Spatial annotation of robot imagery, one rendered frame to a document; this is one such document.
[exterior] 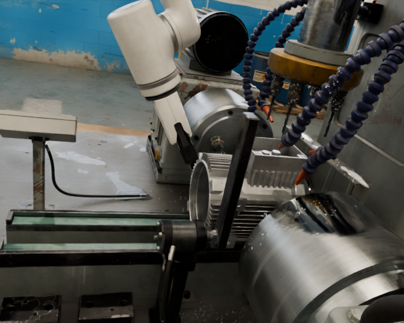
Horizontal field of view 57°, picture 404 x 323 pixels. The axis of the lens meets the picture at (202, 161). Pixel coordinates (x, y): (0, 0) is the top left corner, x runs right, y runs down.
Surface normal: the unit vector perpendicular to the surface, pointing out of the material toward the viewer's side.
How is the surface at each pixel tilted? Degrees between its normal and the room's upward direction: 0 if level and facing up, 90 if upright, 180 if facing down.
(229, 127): 90
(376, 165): 90
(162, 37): 77
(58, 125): 52
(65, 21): 90
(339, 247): 28
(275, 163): 90
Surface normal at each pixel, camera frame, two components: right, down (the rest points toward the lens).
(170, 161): 0.24, 0.44
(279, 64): -0.84, 0.07
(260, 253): -0.86, -0.32
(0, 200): 0.18, -0.89
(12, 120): 0.29, -0.19
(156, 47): 0.59, 0.25
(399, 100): -0.95, -0.06
